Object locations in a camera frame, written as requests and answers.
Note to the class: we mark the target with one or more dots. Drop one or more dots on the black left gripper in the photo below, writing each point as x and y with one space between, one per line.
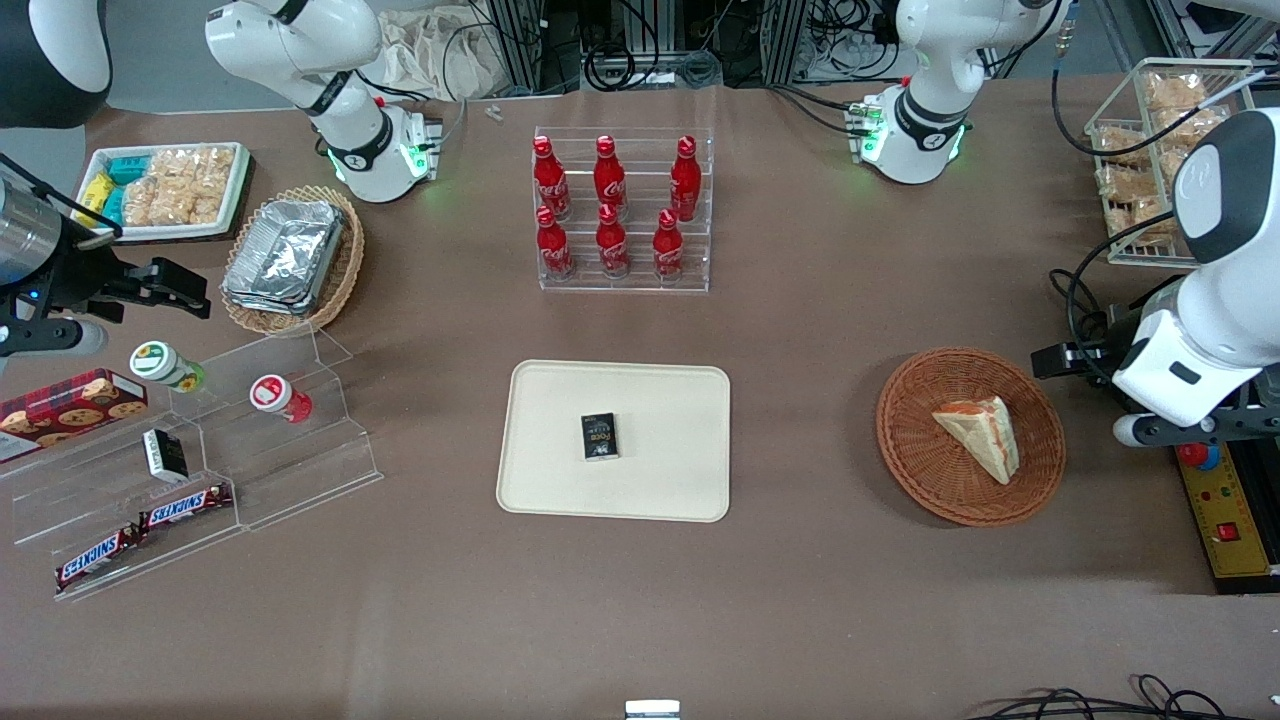
1108 352

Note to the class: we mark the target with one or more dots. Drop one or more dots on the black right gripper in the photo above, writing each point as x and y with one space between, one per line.
72 278

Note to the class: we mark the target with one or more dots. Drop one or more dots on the triangular sandwich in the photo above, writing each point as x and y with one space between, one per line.
985 435

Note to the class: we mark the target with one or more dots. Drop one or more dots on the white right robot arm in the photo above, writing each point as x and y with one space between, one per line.
300 40

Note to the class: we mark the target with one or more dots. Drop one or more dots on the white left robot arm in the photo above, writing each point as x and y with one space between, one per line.
930 60

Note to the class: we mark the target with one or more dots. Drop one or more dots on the white rectangular snack tray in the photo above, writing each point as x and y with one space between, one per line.
160 233

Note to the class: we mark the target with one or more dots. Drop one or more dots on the brown wicker basket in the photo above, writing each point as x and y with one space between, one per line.
930 470

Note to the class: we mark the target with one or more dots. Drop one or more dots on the light wicker basket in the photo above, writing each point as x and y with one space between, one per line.
345 270

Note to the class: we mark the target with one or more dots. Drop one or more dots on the cream plastic tray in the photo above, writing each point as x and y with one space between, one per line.
660 470

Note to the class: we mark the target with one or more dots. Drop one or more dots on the green bottle with sunflower lid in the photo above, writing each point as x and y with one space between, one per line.
160 364

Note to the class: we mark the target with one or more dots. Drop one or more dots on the clear bag of rice crackers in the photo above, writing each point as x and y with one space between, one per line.
180 185

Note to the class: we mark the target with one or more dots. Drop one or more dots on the yellow snack packet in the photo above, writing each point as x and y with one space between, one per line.
93 193

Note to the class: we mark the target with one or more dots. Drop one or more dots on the stacked aluminium foil containers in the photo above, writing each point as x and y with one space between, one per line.
285 255

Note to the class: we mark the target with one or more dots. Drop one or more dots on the teal snack packet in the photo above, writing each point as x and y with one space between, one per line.
128 168

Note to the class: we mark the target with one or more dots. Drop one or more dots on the red bottle with white lid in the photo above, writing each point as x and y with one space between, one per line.
275 395

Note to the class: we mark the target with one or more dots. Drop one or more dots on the red cookie box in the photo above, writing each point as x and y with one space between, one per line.
60 410

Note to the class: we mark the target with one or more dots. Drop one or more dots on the small black and white box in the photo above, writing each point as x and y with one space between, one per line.
165 455

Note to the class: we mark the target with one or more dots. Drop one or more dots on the red emergency stop button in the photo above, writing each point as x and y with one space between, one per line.
1198 457

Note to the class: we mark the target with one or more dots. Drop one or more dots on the clear bagged fried snack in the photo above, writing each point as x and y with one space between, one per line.
1125 185
1190 125
1175 92
1120 145

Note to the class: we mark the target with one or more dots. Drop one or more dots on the snickers chocolate bar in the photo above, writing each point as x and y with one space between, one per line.
185 507
95 558

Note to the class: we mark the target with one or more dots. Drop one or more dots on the clear acrylic stepped shelf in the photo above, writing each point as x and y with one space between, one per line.
310 470
70 510

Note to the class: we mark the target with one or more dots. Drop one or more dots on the yellow control box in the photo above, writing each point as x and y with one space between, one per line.
1235 540

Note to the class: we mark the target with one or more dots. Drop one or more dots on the beige cloth bag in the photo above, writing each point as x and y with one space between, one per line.
440 50

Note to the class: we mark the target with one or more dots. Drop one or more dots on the red cola bottle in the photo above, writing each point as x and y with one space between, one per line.
612 248
668 250
553 250
609 180
548 180
686 185

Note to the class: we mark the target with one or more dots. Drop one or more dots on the clear acrylic bottle rack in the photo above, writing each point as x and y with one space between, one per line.
640 255

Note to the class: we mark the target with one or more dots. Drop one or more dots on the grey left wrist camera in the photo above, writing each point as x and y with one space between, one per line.
1130 430

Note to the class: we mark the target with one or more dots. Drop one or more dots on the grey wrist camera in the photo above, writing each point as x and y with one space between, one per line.
1130 430
60 338

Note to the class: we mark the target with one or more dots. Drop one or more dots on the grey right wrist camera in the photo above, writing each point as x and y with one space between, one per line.
60 338

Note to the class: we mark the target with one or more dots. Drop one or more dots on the aluminium frame post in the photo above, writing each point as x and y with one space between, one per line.
518 45
785 40

